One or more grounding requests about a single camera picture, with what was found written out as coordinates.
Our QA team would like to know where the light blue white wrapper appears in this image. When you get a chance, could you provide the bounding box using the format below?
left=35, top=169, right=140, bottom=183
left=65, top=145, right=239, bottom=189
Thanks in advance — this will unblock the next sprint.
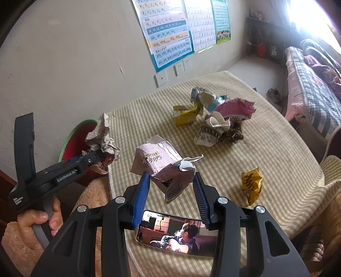
left=190, top=87, right=230, bottom=112

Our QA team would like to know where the person's beige fuzzy clothing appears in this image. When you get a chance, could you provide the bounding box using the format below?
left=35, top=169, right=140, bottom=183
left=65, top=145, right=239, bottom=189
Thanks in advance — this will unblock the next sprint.
left=64, top=177, right=341, bottom=277

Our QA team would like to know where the golden yellow wrapper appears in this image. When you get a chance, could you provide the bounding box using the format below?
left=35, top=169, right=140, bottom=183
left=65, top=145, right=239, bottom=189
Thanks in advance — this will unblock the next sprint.
left=241, top=166, right=263, bottom=207

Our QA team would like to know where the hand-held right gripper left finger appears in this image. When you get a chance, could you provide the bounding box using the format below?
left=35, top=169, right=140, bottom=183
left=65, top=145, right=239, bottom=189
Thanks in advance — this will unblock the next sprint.
left=30, top=172, right=151, bottom=277

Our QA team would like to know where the white carton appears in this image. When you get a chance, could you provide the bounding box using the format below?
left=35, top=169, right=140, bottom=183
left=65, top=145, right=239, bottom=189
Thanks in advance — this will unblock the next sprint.
left=194, top=111, right=232, bottom=147

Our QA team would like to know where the grey duvet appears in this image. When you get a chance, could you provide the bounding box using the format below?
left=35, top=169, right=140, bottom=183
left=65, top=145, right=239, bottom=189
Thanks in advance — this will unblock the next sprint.
left=301, top=39, right=339, bottom=67

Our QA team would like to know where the green bin with red inside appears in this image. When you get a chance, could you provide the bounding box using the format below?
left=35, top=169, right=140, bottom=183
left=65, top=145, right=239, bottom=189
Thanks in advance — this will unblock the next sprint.
left=58, top=118, right=110, bottom=187

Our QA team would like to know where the small yellow box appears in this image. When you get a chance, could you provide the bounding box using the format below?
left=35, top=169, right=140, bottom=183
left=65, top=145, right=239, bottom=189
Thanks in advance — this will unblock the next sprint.
left=173, top=102, right=203, bottom=126

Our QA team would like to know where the grey paper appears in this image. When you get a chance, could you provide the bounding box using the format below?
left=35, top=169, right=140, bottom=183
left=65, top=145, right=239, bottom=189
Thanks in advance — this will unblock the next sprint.
left=85, top=113, right=121, bottom=175

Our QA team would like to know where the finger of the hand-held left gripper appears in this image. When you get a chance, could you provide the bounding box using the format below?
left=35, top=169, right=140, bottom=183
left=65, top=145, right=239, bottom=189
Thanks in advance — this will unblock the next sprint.
left=60, top=154, right=88, bottom=166
left=78, top=150, right=108, bottom=173

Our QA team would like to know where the white round-hole wall socket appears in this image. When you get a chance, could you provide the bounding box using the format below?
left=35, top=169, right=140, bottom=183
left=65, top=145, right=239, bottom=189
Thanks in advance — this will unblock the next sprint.
left=154, top=72, right=168, bottom=88

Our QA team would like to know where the pale pink carton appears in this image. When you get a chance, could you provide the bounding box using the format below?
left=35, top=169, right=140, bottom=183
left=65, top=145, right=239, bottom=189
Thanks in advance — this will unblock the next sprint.
left=130, top=134, right=204, bottom=204

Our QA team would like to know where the maroon blanket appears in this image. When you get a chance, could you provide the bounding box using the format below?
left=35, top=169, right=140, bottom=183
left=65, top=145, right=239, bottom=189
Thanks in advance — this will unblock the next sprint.
left=304, top=55, right=341, bottom=88

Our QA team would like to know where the white pink wall poster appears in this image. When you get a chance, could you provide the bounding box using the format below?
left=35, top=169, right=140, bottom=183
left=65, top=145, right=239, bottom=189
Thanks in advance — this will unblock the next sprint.
left=183, top=0, right=216, bottom=55

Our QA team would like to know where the grey shoe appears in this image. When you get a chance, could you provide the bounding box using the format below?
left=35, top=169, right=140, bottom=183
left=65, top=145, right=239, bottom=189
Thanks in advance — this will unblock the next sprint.
left=266, top=88, right=281, bottom=103

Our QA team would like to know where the brown patterned wrapper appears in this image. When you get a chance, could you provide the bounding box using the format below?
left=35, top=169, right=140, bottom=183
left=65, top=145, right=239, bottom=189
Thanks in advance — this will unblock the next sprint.
left=222, top=118, right=244, bottom=144

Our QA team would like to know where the bright window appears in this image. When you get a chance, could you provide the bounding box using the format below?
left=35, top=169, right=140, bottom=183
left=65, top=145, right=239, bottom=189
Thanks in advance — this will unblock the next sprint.
left=282, top=0, right=341, bottom=51

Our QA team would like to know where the person's left hand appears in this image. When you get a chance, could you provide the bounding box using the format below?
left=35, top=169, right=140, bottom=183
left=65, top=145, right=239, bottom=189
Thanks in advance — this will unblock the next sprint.
left=16, top=196, right=64, bottom=247

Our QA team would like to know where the bed with checked quilt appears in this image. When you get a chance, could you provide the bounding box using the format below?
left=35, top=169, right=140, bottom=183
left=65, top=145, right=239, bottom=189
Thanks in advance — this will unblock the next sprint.
left=284, top=39, right=341, bottom=139

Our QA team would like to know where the green chart wall poster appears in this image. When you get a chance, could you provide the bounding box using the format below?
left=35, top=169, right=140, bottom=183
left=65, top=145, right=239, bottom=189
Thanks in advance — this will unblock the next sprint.
left=210, top=0, right=232, bottom=45

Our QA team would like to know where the dark side desk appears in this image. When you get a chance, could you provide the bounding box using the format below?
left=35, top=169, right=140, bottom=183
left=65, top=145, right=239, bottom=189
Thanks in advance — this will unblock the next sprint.
left=245, top=16, right=289, bottom=64

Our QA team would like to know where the smartphone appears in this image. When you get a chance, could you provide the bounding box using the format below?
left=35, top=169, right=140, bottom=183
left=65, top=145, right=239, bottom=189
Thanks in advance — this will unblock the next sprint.
left=136, top=210, right=219, bottom=257

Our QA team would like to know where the blue letter wall poster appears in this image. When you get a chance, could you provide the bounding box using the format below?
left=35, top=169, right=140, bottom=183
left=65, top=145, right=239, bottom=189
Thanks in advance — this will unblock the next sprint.
left=132, top=0, right=195, bottom=72

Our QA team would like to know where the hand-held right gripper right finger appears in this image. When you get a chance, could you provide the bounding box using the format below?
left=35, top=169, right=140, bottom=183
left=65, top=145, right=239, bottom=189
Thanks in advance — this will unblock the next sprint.
left=192, top=172, right=311, bottom=277

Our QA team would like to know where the magenta wrapper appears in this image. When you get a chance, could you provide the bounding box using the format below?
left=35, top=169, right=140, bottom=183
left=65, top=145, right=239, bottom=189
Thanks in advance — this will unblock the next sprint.
left=214, top=98, right=257, bottom=121

